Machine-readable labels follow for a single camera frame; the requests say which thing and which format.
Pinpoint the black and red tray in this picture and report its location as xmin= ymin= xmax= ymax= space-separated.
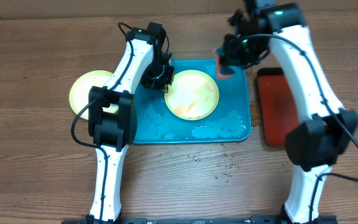
xmin=255 ymin=67 xmax=299 ymax=146

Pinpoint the red and grey sponge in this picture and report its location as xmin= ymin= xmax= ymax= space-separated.
xmin=214 ymin=47 xmax=234 ymax=80

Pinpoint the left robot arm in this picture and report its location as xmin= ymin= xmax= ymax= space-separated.
xmin=88 ymin=23 xmax=174 ymax=223

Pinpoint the yellow-green plate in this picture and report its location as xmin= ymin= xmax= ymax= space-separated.
xmin=164 ymin=70 xmax=219 ymax=121
xmin=69 ymin=70 xmax=113 ymax=114

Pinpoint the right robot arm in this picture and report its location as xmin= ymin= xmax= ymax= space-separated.
xmin=216 ymin=1 xmax=358 ymax=223

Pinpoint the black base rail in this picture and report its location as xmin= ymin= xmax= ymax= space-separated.
xmin=61 ymin=215 xmax=338 ymax=224

